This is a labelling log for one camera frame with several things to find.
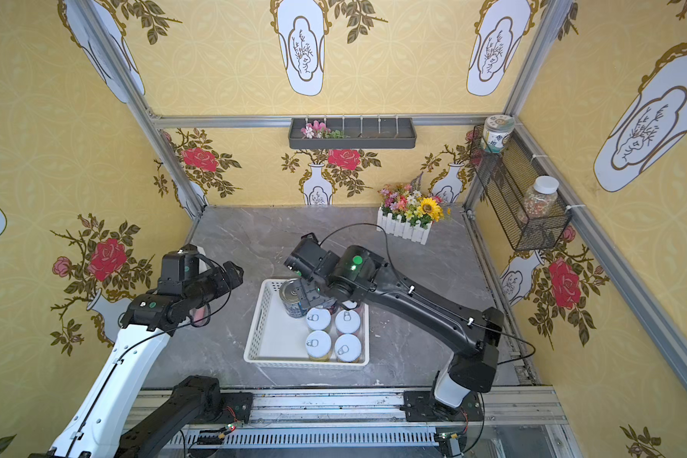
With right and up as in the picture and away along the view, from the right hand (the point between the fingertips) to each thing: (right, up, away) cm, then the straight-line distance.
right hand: (321, 278), depth 70 cm
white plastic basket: (-15, -21, +15) cm, 30 cm away
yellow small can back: (-2, -20, +9) cm, 22 cm away
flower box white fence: (+27, +18, +28) cm, 43 cm away
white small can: (-2, -14, +13) cm, 20 cm away
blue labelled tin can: (-10, -8, +13) cm, 18 cm away
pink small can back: (+6, -15, +13) cm, 21 cm away
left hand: (-28, -1, +6) cm, 29 cm away
